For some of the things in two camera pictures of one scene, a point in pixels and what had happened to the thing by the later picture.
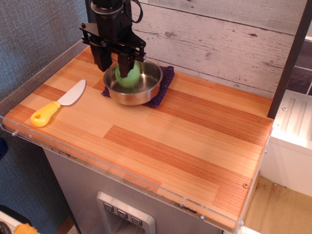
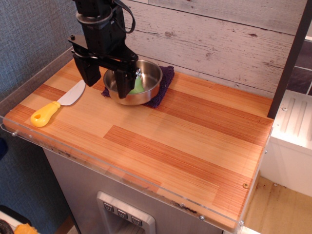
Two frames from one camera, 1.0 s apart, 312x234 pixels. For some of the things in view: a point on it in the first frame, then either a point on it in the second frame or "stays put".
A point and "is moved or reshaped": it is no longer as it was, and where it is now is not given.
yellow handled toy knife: x=43 y=116 stays put
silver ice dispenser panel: x=121 y=217 stays put
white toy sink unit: x=287 y=159 stays put
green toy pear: x=132 y=77 is moved or reshaped
